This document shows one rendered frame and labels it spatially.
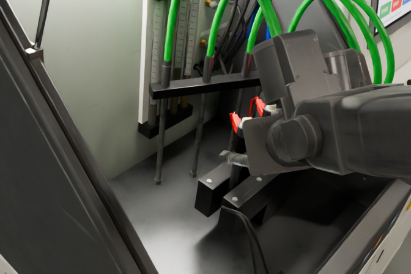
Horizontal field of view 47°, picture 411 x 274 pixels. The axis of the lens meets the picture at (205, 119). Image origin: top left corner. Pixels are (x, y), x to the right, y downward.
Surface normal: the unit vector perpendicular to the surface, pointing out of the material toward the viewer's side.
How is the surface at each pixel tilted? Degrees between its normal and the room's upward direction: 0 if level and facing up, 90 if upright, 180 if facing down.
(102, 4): 90
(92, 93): 90
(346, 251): 0
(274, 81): 70
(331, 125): 96
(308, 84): 44
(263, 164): 48
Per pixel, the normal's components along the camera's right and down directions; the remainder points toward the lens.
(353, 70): -0.55, -0.02
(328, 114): -0.94, 0.21
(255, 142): 0.00, -0.10
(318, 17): -0.66, 0.39
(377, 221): 0.11, -0.80
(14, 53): 0.59, -0.27
